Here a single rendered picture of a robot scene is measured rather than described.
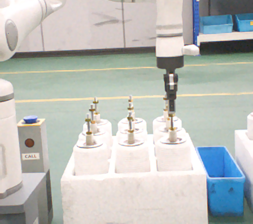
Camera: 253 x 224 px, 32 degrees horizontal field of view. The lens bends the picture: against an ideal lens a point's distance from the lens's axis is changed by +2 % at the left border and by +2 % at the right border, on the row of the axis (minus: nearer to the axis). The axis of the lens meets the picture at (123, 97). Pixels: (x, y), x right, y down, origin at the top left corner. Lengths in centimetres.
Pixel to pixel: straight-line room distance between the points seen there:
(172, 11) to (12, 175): 58
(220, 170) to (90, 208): 59
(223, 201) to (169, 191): 22
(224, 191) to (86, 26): 521
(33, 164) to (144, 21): 510
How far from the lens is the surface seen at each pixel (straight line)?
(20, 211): 80
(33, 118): 128
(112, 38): 632
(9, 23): 80
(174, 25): 115
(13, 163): 83
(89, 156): 120
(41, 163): 129
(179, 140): 124
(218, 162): 162
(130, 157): 120
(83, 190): 121
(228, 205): 137
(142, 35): 628
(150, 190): 120
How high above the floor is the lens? 62
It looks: 11 degrees down
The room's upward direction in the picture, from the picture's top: 3 degrees counter-clockwise
